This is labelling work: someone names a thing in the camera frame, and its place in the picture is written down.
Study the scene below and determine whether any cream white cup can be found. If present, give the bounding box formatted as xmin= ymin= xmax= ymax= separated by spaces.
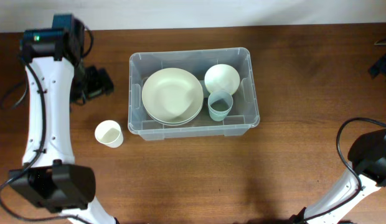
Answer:
xmin=95 ymin=120 xmax=124 ymax=148

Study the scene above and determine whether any beige large bowl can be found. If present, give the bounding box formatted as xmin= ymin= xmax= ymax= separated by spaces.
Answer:
xmin=141 ymin=68 xmax=204 ymax=114
xmin=147 ymin=109 xmax=201 ymax=126

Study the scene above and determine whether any white small bowl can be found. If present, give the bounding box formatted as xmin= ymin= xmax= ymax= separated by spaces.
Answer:
xmin=204 ymin=64 xmax=240 ymax=95

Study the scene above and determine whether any grey cup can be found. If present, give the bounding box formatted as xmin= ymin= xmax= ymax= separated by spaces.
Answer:
xmin=207 ymin=90 xmax=233 ymax=114

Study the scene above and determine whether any dark blue large bowl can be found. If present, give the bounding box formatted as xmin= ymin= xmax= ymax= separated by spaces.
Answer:
xmin=147 ymin=103 xmax=204 ymax=126

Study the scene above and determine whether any mint green cup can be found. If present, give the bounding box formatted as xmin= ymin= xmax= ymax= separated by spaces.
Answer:
xmin=209 ymin=108 xmax=231 ymax=121

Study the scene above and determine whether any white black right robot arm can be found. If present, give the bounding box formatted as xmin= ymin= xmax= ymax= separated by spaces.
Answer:
xmin=290 ymin=117 xmax=386 ymax=223

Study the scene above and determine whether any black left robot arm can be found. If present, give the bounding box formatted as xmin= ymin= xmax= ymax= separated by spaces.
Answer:
xmin=6 ymin=14 xmax=117 ymax=223

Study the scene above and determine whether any clear plastic storage bin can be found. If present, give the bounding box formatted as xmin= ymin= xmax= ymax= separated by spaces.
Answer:
xmin=128 ymin=47 xmax=260 ymax=141

